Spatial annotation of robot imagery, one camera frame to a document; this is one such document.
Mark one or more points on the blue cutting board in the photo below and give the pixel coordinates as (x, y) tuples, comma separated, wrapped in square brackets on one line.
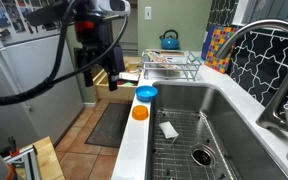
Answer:
[(207, 41)]

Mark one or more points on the teal kettle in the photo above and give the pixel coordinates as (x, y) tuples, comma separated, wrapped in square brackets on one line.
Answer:
[(169, 42)]

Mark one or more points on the white refrigerator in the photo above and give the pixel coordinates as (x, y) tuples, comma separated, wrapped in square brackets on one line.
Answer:
[(27, 55)]

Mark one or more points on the light switch plate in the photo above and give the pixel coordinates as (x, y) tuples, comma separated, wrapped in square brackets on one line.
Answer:
[(148, 11)]

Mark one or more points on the metal dish rack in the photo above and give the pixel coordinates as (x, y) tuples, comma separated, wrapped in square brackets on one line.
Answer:
[(170, 65)]

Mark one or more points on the blue plastic bowl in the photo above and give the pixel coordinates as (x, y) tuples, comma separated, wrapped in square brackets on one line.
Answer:
[(146, 93)]

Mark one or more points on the wire sink grid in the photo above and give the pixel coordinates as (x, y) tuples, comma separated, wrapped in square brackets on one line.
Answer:
[(196, 154)]

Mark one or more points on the dark floor mat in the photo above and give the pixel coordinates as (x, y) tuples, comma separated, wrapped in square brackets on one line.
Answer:
[(109, 130)]

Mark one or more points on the open wooden drawer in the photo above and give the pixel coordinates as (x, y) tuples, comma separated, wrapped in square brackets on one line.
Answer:
[(125, 87)]

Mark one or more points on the stainless steel sink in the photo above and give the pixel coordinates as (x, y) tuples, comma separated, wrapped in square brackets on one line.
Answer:
[(244, 152)]

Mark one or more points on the wooden board with clamp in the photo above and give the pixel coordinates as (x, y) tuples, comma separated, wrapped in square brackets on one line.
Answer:
[(37, 161)]

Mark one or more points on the orange plastic bowl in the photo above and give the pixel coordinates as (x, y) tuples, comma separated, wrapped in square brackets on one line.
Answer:
[(140, 112)]

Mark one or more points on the white sponge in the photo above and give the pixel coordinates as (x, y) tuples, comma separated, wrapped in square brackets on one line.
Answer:
[(168, 130)]

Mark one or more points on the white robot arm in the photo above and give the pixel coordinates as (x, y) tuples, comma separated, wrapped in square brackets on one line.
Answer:
[(64, 11)]

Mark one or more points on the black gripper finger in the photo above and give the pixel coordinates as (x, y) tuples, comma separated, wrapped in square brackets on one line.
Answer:
[(88, 78), (112, 80)]

